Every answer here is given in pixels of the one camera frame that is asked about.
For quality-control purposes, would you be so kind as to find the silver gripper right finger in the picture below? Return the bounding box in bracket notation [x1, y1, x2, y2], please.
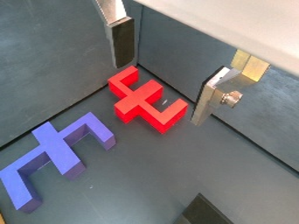
[191, 50, 270, 125]

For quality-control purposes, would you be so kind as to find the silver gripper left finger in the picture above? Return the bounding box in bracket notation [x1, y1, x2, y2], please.
[92, 0, 135, 68]

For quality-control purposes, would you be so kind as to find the black fixture stand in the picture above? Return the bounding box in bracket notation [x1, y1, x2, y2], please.
[174, 193, 234, 224]

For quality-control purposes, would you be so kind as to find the purple comb-shaped block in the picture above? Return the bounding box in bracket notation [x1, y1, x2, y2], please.
[0, 113, 116, 213]

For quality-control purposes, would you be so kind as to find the red comb-shaped block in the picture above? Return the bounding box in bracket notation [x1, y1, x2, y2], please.
[107, 66, 188, 134]

